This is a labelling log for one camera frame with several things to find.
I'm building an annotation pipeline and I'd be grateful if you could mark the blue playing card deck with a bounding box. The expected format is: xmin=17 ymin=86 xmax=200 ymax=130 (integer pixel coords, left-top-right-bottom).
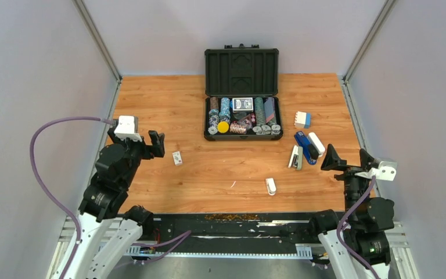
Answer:
xmin=232 ymin=98 xmax=254 ymax=112

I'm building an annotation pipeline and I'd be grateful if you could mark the white blue toy block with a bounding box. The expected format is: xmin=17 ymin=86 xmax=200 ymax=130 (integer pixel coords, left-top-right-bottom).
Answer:
xmin=294 ymin=111 xmax=311 ymax=129

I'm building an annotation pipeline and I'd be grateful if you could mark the blue stapler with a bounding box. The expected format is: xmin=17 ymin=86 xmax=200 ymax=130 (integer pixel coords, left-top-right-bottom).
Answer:
xmin=294 ymin=131 xmax=319 ymax=165

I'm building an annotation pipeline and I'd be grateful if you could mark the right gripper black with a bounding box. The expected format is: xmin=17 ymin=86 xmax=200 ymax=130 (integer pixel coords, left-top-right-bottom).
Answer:
xmin=319 ymin=143 xmax=372 ymax=221

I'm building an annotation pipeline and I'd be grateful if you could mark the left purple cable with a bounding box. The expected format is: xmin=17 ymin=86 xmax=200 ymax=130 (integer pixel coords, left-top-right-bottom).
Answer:
xmin=29 ymin=116 xmax=116 ymax=279

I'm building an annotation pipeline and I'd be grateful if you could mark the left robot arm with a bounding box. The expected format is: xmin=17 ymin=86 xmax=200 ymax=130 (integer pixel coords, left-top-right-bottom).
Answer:
xmin=53 ymin=128 xmax=165 ymax=278

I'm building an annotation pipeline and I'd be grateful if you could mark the purple cable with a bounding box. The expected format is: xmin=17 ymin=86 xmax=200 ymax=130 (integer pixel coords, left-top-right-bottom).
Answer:
xmin=29 ymin=116 xmax=116 ymax=279
xmin=336 ymin=175 xmax=382 ymax=279

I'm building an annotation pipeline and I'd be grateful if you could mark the small white stapler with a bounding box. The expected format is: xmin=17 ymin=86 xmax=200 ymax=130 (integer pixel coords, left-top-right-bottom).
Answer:
xmin=265 ymin=178 xmax=276 ymax=196

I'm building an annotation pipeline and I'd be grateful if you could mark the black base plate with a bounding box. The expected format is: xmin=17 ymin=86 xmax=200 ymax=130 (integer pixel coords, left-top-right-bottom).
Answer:
xmin=138 ymin=212 xmax=321 ymax=255

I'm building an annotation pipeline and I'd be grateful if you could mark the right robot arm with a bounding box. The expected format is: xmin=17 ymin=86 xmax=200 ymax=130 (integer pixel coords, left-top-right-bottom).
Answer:
xmin=307 ymin=144 xmax=397 ymax=278

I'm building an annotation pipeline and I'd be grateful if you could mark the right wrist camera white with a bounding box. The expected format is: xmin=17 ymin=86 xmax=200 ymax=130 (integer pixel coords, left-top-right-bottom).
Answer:
xmin=355 ymin=160 xmax=398 ymax=181

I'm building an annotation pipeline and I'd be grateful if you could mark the black poker chip case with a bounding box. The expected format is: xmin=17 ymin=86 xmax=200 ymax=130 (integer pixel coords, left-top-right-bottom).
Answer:
xmin=203 ymin=44 xmax=283 ymax=141

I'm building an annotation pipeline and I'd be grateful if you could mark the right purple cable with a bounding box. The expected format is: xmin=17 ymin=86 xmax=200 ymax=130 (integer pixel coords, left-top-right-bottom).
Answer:
xmin=336 ymin=175 xmax=382 ymax=279

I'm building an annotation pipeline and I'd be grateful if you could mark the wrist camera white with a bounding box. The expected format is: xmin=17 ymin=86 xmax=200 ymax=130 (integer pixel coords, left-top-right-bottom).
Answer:
xmin=355 ymin=160 xmax=398 ymax=181
xmin=114 ymin=115 xmax=143 ymax=142

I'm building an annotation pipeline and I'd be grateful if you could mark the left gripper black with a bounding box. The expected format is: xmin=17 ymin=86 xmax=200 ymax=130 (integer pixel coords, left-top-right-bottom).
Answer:
xmin=109 ymin=127 xmax=165 ymax=187

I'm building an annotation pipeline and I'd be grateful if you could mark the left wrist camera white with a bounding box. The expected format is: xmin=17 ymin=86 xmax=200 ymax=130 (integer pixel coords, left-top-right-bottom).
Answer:
xmin=114 ymin=115 xmax=143 ymax=142

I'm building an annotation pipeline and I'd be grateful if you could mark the yellow dealer chip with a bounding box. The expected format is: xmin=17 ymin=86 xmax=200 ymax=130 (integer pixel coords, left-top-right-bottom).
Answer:
xmin=217 ymin=121 xmax=229 ymax=134

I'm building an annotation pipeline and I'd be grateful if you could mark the grey green white stapler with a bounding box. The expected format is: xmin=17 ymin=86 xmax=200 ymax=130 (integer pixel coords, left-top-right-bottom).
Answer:
xmin=287 ymin=145 xmax=303 ymax=171

